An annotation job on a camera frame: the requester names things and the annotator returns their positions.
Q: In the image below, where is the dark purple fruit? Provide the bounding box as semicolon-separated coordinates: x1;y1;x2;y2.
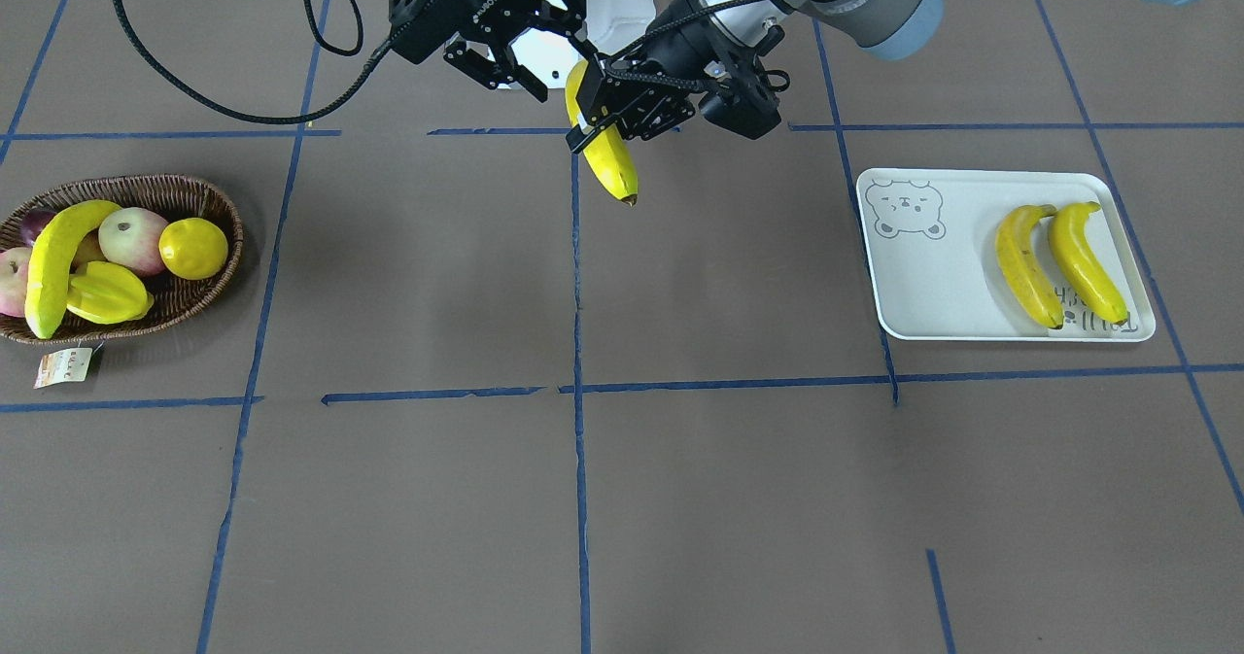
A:
19;208;57;247

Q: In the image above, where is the pink apple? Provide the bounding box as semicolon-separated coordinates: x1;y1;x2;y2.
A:
1;246;34;318

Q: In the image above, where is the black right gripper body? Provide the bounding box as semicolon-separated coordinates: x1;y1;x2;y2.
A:
387;0;588;102

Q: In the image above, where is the yellow lemon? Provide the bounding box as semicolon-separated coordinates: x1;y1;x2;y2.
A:
158;219;229;281

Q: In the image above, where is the yellow starfruit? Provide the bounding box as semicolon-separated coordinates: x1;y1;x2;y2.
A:
67;260;156;325

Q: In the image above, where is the yellow banana moved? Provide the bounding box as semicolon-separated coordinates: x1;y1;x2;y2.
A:
1047;201;1131;325
994;205;1064;329

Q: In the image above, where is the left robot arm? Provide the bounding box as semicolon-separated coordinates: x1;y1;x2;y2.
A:
566;0;1195;153

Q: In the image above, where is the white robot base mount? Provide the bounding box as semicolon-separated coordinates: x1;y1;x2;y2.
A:
513;0;656;88

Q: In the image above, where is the brown wicker basket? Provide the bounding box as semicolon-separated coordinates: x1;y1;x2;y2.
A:
1;173;245;347

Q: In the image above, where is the basket paper tag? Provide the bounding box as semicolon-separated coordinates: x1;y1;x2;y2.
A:
34;347;95;390

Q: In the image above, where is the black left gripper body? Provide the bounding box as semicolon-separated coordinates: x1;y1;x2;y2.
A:
566;0;741;154

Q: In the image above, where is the yellow banana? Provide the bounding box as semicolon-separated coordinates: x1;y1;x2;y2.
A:
25;199;121;339
565;58;639;206

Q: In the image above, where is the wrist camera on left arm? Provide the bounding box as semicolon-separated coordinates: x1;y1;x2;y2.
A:
698;48;791;140

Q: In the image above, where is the white bear plate tray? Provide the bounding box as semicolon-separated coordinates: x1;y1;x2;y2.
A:
856;168;1157;343

